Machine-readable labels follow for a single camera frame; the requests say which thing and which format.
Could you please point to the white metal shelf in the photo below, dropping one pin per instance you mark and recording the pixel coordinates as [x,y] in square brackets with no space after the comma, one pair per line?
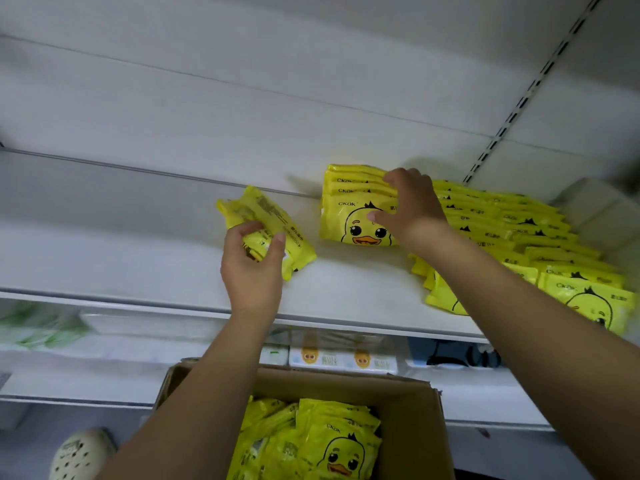
[150,105]

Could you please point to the person's left hand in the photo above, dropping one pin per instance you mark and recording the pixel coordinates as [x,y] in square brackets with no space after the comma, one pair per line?
[255,285]

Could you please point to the white duck tissue pack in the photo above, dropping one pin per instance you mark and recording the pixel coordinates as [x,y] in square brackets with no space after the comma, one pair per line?
[340,360]

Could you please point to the person's left cream clog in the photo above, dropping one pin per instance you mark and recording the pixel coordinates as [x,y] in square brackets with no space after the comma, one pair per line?
[80,455]

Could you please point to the brown cardboard box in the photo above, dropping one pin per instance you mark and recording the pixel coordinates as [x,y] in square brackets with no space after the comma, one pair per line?
[400,425]

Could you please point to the person's right hand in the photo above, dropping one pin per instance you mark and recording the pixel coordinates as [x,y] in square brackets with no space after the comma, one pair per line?
[415,210]

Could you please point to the green white tissue pack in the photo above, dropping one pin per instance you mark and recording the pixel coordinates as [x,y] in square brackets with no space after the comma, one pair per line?
[30,325]

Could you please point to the person's left forearm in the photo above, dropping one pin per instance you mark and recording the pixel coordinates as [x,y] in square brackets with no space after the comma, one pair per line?
[190,415]

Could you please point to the person's right forearm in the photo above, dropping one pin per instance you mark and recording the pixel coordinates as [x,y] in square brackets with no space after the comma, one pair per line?
[540,335]

